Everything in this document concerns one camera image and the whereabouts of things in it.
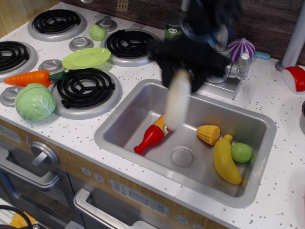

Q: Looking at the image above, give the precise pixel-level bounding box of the front stove burner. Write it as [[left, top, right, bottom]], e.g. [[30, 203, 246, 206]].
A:
[[49, 68, 122, 120]]

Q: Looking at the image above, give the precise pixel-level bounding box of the silver dishwasher handle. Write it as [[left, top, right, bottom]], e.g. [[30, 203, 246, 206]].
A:
[[73, 188, 155, 229]]

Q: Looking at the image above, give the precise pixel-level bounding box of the silver toy faucet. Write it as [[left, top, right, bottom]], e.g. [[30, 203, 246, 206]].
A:
[[186, 23, 253, 100]]

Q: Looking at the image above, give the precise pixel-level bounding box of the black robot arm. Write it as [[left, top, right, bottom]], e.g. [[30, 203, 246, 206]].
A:
[[148, 0, 242, 92]]

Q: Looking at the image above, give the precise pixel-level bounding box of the silver stove knob lower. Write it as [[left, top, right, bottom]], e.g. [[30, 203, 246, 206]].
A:
[[38, 59, 66, 74]]

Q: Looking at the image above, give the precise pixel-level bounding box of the silver oven dial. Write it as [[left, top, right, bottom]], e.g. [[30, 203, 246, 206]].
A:
[[30, 141, 59, 167]]

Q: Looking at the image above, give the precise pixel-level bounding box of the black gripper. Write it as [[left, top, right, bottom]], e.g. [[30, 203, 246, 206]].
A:
[[148, 39, 230, 93]]

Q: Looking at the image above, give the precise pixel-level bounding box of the blue plastic pot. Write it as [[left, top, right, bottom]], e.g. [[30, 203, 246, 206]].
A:
[[254, 50, 271, 60]]

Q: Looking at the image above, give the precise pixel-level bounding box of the silver stove knob front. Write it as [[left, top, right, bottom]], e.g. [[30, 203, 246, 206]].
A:
[[0, 86, 24, 107]]

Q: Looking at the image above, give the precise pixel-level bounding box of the light green plastic plate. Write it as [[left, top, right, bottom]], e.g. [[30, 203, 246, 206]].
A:
[[62, 47, 112, 70]]

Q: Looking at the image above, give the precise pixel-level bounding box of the yellow object bottom corner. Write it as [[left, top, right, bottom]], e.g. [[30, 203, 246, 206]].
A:
[[9, 212, 36, 228]]

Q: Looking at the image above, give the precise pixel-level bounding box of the red white cheese wedge toy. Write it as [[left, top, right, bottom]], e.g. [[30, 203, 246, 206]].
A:
[[281, 66, 305, 94]]

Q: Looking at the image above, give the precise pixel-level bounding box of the back right stove burner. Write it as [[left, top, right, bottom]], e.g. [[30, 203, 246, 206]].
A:
[[100, 29, 160, 67]]

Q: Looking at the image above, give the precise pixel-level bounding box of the orange carrot toy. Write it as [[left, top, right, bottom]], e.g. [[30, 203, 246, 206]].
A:
[[4, 70, 68, 87]]

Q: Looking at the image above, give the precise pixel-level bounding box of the yellow banana toy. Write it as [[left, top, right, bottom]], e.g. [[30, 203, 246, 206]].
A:
[[213, 134, 242, 185]]

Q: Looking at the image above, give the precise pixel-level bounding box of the small green lettuce toy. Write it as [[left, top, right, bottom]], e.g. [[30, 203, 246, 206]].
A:
[[89, 24, 107, 41]]

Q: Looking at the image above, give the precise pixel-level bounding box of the silver oven door handle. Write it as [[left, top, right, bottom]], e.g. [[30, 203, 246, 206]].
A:
[[0, 147, 61, 191]]

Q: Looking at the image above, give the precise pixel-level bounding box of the silver stove knob back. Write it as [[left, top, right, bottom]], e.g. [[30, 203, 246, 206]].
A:
[[95, 16, 118, 32]]

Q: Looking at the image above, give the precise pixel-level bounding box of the yellow corn piece toy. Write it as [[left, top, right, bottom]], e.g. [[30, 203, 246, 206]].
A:
[[196, 125, 220, 146]]

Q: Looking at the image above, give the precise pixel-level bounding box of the silver stove knob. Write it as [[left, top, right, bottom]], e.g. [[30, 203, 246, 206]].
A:
[[0, 86, 24, 107], [38, 59, 66, 74], [95, 16, 118, 32], [69, 37, 94, 52]]

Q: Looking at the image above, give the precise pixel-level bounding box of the green peas can toy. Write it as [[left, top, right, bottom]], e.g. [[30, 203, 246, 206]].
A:
[[164, 15, 183, 41]]

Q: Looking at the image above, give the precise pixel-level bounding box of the green cabbage toy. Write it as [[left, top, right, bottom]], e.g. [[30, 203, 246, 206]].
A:
[[15, 83, 56, 122]]

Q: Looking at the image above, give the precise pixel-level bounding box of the silver metal sink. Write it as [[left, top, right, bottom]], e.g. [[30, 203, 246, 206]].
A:
[[94, 79, 277, 208]]

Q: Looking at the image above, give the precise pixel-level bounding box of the red ketchup bottle toy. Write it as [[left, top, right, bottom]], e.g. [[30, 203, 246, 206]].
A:
[[133, 114, 170, 155]]

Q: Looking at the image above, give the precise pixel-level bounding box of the green apple toy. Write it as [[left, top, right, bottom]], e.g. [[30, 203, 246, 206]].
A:
[[231, 143, 253, 163]]

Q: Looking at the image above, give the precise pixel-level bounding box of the silver stove knob middle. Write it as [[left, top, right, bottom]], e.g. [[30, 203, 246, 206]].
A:
[[69, 37, 94, 52]]

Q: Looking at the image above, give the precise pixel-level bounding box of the white detergent bottle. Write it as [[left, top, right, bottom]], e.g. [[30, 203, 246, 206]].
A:
[[164, 69, 191, 131]]

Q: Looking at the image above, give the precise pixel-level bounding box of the purple onion toy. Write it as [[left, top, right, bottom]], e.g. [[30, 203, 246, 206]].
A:
[[228, 38, 255, 62]]

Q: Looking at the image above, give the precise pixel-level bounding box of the back left stove burner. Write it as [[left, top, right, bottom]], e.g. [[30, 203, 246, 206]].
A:
[[28, 9, 87, 42]]

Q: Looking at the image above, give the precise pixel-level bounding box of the stove burner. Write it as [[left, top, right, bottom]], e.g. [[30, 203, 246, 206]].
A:
[[0, 41, 38, 83], [100, 29, 160, 67], [49, 68, 122, 120], [28, 9, 87, 42]]

